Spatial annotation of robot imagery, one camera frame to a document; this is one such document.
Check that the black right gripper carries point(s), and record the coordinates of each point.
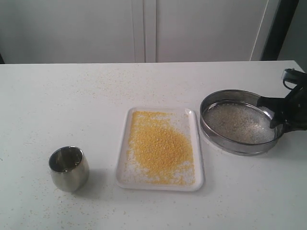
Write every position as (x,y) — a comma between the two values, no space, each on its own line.
(291,111)

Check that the round stainless steel sieve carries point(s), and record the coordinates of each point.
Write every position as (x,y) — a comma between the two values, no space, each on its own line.
(232,120)

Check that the yellow millet grain pile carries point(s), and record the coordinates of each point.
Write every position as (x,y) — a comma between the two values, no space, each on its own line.
(158,151)

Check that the stainless steel cup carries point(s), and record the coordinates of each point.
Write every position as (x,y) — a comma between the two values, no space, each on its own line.
(69,168)

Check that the white square plastic tray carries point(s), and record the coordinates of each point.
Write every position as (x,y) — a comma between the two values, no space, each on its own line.
(189,125)

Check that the white cabinet doors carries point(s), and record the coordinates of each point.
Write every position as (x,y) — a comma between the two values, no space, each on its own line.
(107,31)

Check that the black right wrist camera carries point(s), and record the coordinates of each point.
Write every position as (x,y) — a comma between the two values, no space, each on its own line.
(294,77)

